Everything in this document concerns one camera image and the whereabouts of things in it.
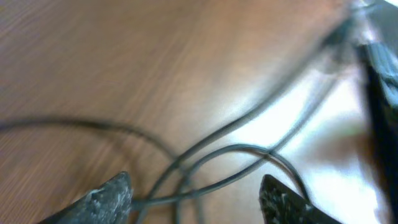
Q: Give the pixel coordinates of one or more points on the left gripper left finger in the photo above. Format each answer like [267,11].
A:
[110,203]

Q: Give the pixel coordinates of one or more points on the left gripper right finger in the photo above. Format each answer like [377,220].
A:
[281,205]

